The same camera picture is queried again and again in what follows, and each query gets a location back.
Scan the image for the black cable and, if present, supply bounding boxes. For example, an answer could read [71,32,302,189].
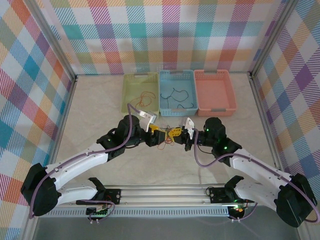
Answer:
[159,86,190,107]
[159,123,176,134]
[176,101,196,110]

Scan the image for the orange cable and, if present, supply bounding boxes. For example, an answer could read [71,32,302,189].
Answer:
[131,90,155,109]
[156,139,176,152]

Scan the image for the pink perforated basket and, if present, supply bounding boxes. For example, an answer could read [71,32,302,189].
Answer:
[193,69,238,117]

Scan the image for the pale green perforated basket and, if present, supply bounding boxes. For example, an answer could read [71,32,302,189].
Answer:
[120,71,161,117]

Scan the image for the light blue perforated basket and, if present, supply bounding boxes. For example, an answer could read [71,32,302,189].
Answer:
[158,69,199,117]

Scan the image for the small controller board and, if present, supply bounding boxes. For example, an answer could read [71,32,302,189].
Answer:
[85,202,112,224]
[228,202,249,217]

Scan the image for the aluminium floor rail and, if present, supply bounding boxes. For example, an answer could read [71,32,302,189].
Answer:
[248,72,312,240]
[20,74,79,240]

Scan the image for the aluminium arm base rail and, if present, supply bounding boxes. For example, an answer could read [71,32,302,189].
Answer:
[74,183,251,209]

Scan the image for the slotted cable duct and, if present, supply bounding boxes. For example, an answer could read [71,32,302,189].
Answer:
[48,205,231,219]

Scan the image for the grey metal base plate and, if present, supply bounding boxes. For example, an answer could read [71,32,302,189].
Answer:
[31,215,301,240]

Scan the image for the aluminium frame post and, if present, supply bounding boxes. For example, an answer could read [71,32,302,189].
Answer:
[249,0,295,79]

